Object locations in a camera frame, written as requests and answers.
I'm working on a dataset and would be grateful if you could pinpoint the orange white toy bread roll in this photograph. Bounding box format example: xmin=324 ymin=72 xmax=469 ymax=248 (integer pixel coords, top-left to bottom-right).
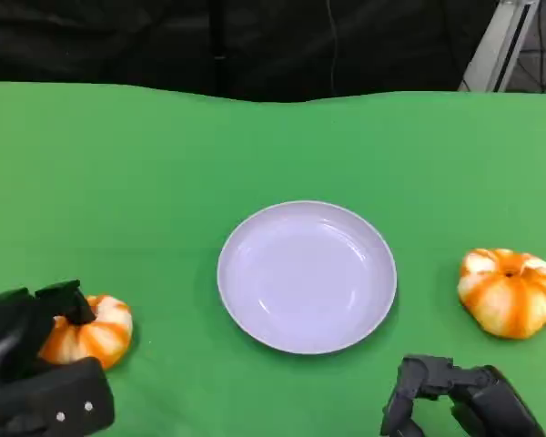
xmin=38 ymin=294 xmax=134 ymax=371
xmin=457 ymin=248 xmax=546 ymax=340

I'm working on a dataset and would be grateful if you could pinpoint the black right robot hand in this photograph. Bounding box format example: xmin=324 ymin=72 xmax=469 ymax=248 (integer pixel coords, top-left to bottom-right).
xmin=380 ymin=354 xmax=546 ymax=437

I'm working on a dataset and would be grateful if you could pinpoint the lilac plate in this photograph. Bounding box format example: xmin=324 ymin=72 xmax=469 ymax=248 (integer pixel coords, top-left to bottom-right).
xmin=217 ymin=199 xmax=398 ymax=356

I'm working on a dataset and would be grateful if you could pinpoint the green table cloth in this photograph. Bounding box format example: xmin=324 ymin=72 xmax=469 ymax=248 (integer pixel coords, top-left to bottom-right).
xmin=0 ymin=80 xmax=546 ymax=437

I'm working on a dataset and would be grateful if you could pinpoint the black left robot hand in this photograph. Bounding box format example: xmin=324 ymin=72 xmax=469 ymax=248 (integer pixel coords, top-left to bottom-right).
xmin=0 ymin=279 xmax=96 ymax=395

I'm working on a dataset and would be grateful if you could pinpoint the grey aluminium frame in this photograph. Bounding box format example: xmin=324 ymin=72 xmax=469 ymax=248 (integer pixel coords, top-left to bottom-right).
xmin=458 ymin=0 xmax=545 ymax=93

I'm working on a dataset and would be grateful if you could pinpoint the thin black hanging cable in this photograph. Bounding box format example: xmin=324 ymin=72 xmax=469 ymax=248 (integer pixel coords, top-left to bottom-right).
xmin=325 ymin=0 xmax=341 ymax=99

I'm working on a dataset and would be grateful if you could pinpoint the black backdrop curtain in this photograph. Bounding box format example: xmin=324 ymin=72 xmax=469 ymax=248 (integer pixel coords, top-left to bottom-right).
xmin=0 ymin=0 xmax=504 ymax=104

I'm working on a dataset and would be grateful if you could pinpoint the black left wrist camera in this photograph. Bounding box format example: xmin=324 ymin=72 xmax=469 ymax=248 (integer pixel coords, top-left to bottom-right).
xmin=0 ymin=357 xmax=116 ymax=437

